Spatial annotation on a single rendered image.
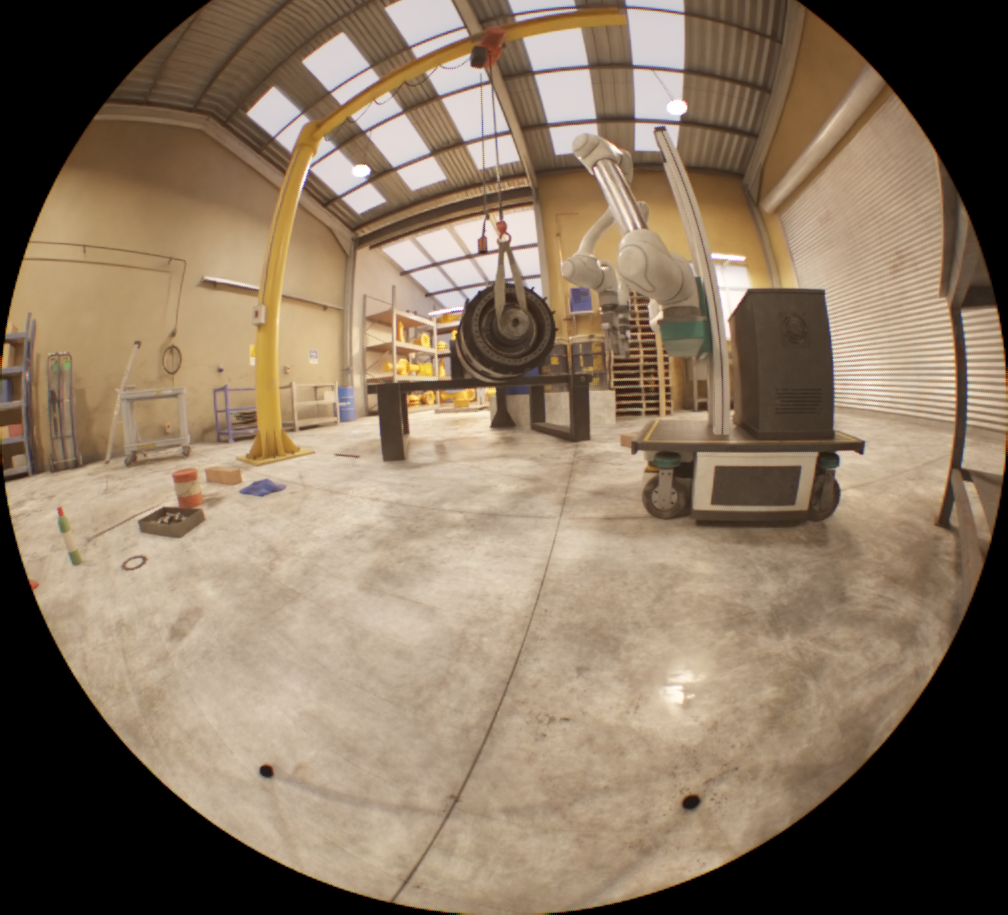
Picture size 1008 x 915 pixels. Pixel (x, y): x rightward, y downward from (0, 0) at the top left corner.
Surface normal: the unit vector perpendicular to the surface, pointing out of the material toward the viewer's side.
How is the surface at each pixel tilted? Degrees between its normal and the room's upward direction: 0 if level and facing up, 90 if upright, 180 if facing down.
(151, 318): 90
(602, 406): 90
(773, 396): 90
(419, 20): 167
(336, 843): 0
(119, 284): 90
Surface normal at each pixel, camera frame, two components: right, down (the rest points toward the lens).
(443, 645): -0.05, -1.00
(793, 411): -0.56, 0.09
